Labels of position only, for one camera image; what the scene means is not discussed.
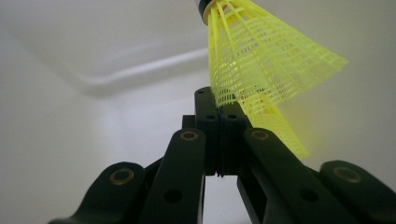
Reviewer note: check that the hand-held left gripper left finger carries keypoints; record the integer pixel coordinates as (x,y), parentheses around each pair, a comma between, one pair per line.
(211,140)

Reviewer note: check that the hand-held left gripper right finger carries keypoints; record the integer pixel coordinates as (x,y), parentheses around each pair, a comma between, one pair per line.
(232,140)

